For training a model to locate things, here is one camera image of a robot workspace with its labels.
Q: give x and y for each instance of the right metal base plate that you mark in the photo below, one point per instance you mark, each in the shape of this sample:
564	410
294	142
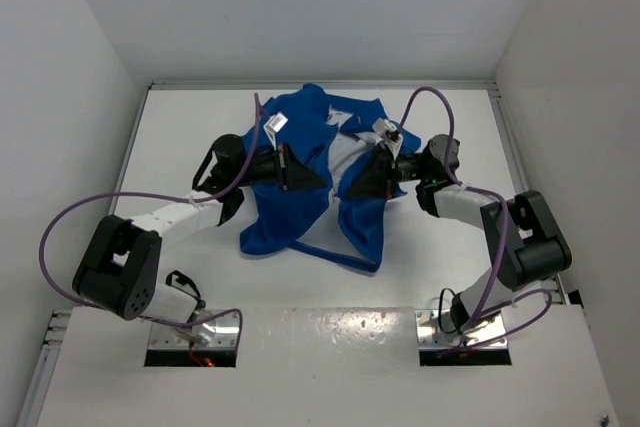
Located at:
432	335

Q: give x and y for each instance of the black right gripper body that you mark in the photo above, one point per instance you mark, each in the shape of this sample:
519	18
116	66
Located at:
410	168

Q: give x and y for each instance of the metal base plate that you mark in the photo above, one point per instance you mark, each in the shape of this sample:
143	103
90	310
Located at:
219	334
432	335

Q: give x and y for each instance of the blue zip-up vest jacket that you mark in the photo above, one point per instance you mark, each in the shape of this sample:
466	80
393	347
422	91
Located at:
334	136

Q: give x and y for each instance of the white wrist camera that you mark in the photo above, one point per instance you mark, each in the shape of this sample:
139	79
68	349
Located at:
273	125
390	135

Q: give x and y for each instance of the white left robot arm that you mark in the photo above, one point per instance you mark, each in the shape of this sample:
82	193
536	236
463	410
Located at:
119	269

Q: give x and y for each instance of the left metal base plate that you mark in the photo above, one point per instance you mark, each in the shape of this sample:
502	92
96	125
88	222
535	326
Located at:
219	334

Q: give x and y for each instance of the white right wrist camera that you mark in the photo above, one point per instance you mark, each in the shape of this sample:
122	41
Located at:
390	135

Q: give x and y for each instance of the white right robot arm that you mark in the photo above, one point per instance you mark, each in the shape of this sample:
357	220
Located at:
524	241

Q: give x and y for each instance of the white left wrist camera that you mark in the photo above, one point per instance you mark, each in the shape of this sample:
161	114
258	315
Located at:
273	125

